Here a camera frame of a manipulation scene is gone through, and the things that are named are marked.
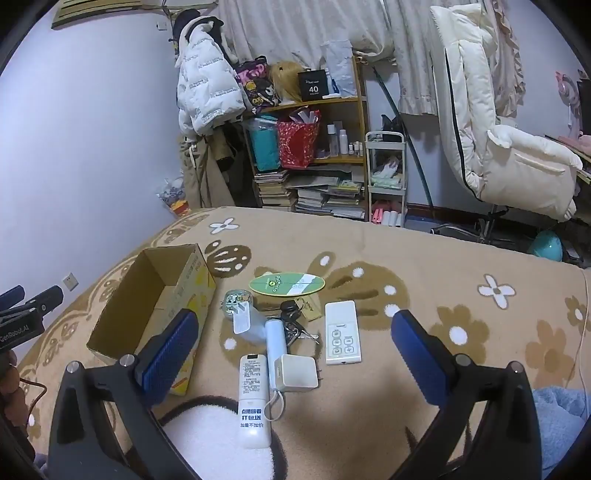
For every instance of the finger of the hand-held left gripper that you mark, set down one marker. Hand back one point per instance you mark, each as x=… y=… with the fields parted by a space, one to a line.
x=44 y=302
x=11 y=296

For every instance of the teal ball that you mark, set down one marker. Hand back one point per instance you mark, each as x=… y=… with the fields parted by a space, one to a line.
x=545 y=244

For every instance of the stack of books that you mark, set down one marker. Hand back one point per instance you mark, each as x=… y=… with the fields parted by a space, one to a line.
x=277 y=189

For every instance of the tan flower-print blanket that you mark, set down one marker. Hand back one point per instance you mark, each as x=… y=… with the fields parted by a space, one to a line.
x=415 y=258

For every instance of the white puffer jacket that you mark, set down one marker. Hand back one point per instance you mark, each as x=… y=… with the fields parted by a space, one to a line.
x=207 y=83

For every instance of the cardboard box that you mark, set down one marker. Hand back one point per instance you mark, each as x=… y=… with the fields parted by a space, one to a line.
x=138 y=295

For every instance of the colourful bag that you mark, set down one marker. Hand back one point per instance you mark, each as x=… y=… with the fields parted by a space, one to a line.
x=173 y=196

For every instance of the white wall socket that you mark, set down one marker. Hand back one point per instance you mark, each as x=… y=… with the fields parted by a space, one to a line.
x=69 y=282

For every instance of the wooden shelf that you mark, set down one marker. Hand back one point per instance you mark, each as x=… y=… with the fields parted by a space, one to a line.
x=332 y=102

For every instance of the gold card key tag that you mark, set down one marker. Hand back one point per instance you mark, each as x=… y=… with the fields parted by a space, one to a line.
x=310 y=310

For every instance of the white trolley cart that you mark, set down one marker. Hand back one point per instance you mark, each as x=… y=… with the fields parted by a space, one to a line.
x=384 y=137

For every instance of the red gift bag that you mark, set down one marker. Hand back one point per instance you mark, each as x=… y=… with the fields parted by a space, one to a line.
x=298 y=143

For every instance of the long white remote control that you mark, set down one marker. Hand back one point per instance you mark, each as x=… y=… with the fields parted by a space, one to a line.
x=254 y=383

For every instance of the pale blue plastic bag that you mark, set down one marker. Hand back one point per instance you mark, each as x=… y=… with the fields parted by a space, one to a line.
x=339 y=69

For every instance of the black cartoon-print bag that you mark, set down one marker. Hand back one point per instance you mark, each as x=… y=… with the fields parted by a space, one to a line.
x=256 y=87

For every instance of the blonde wig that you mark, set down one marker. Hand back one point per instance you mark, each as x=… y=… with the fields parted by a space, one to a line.
x=286 y=81

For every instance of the white power bank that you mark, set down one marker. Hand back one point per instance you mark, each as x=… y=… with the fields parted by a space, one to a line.
x=276 y=341

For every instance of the person's left hand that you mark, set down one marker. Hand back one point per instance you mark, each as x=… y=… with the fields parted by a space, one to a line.
x=8 y=383

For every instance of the green oval card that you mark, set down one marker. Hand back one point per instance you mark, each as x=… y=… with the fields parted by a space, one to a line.
x=277 y=282

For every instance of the beige curtain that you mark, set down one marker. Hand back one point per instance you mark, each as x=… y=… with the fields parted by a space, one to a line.
x=300 y=27

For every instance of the cartoon earbuds case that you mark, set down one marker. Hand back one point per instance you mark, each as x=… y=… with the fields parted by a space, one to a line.
x=235 y=301

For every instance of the person's blue fleece clothing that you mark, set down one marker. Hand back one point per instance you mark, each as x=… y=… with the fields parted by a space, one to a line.
x=563 y=424

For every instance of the pink desk fan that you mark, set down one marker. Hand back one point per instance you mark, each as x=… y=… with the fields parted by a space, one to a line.
x=570 y=90

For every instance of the black box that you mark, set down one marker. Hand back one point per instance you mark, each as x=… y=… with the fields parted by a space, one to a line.
x=314 y=85

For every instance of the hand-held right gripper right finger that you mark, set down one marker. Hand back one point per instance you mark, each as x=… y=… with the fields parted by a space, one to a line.
x=415 y=355

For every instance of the pink and white rolls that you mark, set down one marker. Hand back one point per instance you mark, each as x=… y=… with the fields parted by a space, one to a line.
x=385 y=217

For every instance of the small white remote control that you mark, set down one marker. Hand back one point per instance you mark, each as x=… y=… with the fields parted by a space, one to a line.
x=341 y=323

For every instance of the black hat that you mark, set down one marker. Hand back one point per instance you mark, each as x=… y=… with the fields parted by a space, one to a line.
x=184 y=25

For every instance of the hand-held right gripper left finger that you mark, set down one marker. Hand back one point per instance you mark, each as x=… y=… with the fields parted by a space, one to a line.
x=171 y=350

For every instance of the row of cosmetic bottles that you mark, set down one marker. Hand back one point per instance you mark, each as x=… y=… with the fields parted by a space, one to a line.
x=342 y=141

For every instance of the white charger cube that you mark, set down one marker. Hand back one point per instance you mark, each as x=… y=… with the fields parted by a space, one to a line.
x=295 y=371

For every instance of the teal bag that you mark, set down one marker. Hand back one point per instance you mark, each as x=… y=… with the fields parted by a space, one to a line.
x=265 y=147

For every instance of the green and white tissue packs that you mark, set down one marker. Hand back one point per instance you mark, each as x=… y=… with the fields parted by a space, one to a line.
x=385 y=175

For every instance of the white wall switch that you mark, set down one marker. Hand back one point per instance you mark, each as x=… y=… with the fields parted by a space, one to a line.
x=162 y=25

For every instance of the beige hanging coat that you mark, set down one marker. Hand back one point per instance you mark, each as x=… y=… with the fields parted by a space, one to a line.
x=203 y=175

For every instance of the cream padded chair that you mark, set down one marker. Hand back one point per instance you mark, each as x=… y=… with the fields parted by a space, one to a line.
x=471 y=92

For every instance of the bunch of keys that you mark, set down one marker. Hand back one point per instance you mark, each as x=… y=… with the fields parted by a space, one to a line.
x=290 y=308

